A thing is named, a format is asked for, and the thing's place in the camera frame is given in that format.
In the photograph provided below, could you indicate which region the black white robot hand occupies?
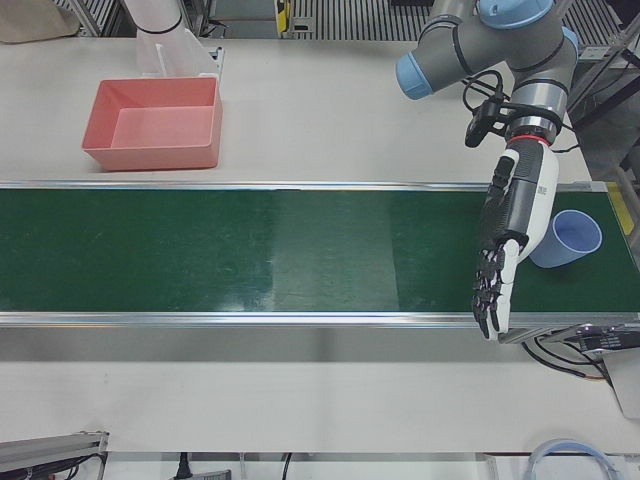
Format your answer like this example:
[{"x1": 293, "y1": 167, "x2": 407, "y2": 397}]
[{"x1": 471, "y1": 134, "x2": 560, "y2": 343}]

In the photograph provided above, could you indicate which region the light blue plastic cup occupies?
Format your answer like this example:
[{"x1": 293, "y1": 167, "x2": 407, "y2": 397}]
[{"x1": 528, "y1": 209, "x2": 603, "y2": 269}]

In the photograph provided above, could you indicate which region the pink plastic box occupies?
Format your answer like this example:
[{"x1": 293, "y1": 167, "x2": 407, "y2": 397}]
[{"x1": 81, "y1": 76, "x2": 225, "y2": 173}]

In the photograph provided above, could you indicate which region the white column with base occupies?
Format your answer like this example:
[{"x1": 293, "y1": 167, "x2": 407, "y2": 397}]
[{"x1": 121, "y1": 0, "x2": 224, "y2": 81}]

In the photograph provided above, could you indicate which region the aluminium profile bar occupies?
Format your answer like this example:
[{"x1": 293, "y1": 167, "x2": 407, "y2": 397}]
[{"x1": 0, "y1": 430, "x2": 110, "y2": 480}]

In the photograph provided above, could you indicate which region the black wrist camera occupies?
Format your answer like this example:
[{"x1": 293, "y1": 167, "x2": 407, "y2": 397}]
[{"x1": 464, "y1": 99, "x2": 506, "y2": 149}]

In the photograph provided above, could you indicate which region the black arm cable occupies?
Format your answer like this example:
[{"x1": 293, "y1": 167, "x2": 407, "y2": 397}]
[{"x1": 460, "y1": 69, "x2": 582, "y2": 154}]

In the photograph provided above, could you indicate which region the black cable under conveyor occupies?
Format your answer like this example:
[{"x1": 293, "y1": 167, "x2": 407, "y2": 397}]
[{"x1": 519, "y1": 334, "x2": 612, "y2": 382}]

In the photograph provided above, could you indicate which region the aluminium frame structure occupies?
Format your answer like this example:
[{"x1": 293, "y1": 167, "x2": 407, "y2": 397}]
[{"x1": 564, "y1": 0, "x2": 640, "y2": 201}]

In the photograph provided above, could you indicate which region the clear blue hose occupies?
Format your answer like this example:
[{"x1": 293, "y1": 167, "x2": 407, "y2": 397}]
[{"x1": 528, "y1": 438, "x2": 619, "y2": 480}]

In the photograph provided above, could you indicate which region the green conveyor belt aluminium frame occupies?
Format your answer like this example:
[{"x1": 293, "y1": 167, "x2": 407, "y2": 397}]
[{"x1": 0, "y1": 179, "x2": 640, "y2": 346}]

